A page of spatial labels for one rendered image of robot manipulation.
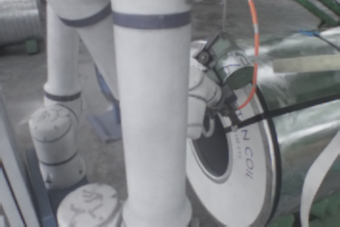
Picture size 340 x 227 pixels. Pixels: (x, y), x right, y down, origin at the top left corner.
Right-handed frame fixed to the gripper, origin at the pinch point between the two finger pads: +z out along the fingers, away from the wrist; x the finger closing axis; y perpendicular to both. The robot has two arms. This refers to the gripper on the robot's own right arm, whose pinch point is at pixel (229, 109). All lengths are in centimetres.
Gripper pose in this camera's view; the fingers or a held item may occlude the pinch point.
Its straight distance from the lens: 114.8
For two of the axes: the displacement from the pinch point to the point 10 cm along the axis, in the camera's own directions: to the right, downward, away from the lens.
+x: 7.7, -5.4, -3.3
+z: 5.6, 3.3, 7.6
